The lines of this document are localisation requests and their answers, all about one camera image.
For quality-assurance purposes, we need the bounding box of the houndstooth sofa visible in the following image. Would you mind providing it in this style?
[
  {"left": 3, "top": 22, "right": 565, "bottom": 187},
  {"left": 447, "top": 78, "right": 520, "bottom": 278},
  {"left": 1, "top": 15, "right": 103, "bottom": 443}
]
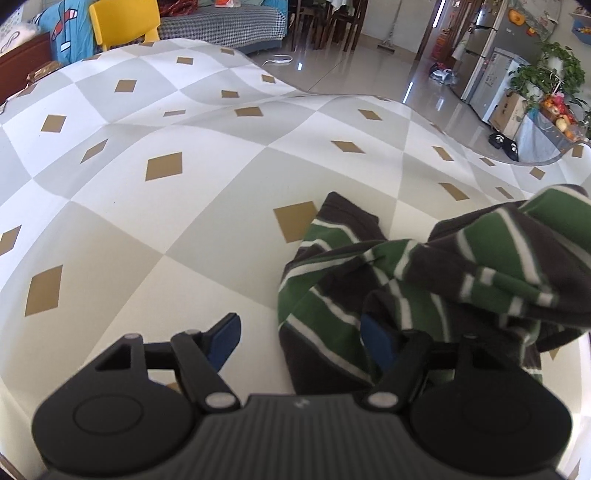
[{"left": 159, "top": 7, "right": 287, "bottom": 49}]

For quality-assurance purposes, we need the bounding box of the fruit basket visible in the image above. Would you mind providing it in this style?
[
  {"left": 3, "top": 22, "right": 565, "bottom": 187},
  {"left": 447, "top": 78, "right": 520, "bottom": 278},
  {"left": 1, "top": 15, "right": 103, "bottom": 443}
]
[{"left": 540, "top": 92, "right": 585, "bottom": 141}]

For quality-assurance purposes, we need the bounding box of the dark wooden dining chair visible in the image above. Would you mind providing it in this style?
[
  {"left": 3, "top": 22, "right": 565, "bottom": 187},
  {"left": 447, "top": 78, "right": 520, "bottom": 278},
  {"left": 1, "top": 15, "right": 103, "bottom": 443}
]
[
  {"left": 329, "top": 0, "right": 370, "bottom": 51},
  {"left": 293, "top": 0, "right": 326, "bottom": 51}
]

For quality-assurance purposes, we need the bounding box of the green trailing potted plant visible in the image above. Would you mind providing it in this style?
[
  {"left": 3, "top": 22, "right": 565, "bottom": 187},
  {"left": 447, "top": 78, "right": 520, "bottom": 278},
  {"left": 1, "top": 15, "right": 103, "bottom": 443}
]
[{"left": 510, "top": 41, "right": 587, "bottom": 112}]

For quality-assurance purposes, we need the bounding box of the cardboard box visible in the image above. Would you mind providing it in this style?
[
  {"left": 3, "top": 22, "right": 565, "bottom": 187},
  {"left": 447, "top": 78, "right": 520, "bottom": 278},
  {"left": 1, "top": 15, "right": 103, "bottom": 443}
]
[{"left": 489, "top": 90, "right": 529, "bottom": 139}]

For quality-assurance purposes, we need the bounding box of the yellow plastic chair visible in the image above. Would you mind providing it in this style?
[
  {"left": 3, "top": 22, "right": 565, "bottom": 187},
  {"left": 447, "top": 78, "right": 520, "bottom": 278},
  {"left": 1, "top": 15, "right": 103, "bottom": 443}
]
[{"left": 89, "top": 0, "right": 161, "bottom": 52}]

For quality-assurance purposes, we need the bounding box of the brown snack packet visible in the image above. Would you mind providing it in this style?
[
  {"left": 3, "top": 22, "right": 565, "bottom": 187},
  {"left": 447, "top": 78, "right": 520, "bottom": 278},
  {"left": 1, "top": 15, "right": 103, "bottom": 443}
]
[{"left": 25, "top": 62, "right": 61, "bottom": 84}]

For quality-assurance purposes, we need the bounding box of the green brown striped shirt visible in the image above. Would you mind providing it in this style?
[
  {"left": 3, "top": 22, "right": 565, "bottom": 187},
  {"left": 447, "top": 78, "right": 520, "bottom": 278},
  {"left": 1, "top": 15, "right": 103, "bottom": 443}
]
[{"left": 277, "top": 184, "right": 591, "bottom": 398}]

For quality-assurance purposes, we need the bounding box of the plastic bag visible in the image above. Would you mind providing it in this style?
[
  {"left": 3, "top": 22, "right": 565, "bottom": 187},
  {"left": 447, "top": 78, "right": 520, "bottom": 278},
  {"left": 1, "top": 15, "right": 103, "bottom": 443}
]
[{"left": 428, "top": 62, "right": 458, "bottom": 86}]

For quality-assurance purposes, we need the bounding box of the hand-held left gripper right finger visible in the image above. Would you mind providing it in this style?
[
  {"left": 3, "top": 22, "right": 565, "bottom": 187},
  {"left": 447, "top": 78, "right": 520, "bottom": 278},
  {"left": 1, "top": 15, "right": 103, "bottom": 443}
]
[{"left": 361, "top": 316, "right": 522, "bottom": 412}]

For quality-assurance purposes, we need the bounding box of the broom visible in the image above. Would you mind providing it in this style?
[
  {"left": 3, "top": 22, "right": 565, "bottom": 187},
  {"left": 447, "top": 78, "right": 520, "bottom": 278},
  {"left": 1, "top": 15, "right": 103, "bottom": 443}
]
[{"left": 376, "top": 0, "right": 399, "bottom": 54}]

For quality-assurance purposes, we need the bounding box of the grey side cabinet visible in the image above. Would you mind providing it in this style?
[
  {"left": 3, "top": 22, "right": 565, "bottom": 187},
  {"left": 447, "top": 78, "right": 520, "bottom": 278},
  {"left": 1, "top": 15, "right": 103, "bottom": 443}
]
[{"left": 515, "top": 108, "right": 591, "bottom": 165}]

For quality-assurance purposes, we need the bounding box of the brown wooden bench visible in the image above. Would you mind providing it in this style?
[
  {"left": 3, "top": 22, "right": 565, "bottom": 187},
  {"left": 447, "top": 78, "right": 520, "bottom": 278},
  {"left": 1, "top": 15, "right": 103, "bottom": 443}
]
[{"left": 0, "top": 32, "right": 58, "bottom": 107}]

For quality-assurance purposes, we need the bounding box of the white patterned cushion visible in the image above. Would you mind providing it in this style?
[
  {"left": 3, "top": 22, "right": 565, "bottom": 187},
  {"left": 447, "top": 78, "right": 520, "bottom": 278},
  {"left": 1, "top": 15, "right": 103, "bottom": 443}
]
[{"left": 0, "top": 21, "right": 40, "bottom": 56}]

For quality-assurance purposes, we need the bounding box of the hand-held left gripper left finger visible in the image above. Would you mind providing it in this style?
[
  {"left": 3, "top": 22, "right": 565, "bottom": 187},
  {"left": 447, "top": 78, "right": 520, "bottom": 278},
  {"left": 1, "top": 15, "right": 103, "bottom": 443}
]
[{"left": 90, "top": 313, "right": 242, "bottom": 413}]

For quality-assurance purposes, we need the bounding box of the silver refrigerator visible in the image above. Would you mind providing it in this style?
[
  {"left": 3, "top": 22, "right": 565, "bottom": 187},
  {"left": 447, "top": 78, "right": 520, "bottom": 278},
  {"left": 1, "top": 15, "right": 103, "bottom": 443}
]
[{"left": 459, "top": 0, "right": 514, "bottom": 104}]

